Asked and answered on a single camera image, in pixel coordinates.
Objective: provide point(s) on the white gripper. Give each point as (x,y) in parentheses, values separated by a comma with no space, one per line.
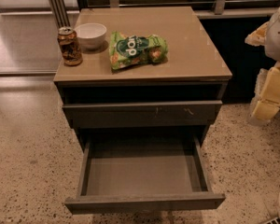
(278,36)

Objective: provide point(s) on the green rice chip bag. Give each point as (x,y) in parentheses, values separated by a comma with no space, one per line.
(125,51)

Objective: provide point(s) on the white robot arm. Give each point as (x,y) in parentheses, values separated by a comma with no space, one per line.
(266,102)

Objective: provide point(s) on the grey drawer cabinet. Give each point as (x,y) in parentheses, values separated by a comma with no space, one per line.
(168,74)

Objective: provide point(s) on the closed grey top drawer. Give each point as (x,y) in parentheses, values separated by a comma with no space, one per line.
(149,114)

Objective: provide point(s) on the open grey middle drawer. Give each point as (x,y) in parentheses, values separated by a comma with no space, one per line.
(144,174)

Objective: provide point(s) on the white ceramic bowl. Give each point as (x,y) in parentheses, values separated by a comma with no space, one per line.
(91,35)

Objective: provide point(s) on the brown drink can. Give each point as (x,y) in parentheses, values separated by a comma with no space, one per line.
(69,46)

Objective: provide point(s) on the grey metal post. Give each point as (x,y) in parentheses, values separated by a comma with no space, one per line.
(59,12)

